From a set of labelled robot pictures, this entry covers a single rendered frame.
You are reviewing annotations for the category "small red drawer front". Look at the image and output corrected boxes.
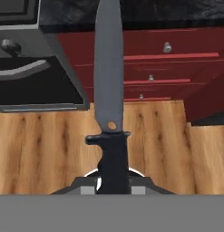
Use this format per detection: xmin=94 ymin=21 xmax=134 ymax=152
xmin=84 ymin=82 xmax=194 ymax=102

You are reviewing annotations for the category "grey oven knob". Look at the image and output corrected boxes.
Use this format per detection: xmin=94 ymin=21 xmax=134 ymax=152
xmin=0 ymin=38 xmax=23 ymax=57

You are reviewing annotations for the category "medium red drawer front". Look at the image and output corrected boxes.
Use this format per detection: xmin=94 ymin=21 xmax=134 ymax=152
xmin=73 ymin=59 xmax=221 ymax=89

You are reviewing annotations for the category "grey and black oven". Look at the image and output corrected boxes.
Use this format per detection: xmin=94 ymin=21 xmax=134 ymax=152
xmin=0 ymin=0 xmax=91 ymax=113

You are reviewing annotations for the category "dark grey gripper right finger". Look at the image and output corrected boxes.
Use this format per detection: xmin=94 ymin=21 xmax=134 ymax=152
xmin=128 ymin=176 xmax=175 ymax=196

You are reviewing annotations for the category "grey oven door handle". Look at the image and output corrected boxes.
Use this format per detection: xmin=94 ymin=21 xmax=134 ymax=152
xmin=0 ymin=59 xmax=52 ymax=82

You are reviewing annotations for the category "large red drawer front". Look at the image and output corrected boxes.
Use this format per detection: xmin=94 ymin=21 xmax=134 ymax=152
xmin=57 ymin=27 xmax=224 ymax=66

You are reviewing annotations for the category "white round plate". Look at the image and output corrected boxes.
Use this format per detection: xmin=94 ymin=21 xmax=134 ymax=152
xmin=82 ymin=167 xmax=147 ymax=192

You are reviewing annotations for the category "grey butter knife black handle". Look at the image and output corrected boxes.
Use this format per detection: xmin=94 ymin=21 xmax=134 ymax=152
xmin=84 ymin=0 xmax=131 ymax=196

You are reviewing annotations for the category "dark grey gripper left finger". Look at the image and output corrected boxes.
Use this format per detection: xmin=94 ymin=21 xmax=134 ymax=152
xmin=51 ymin=177 xmax=100 ymax=196

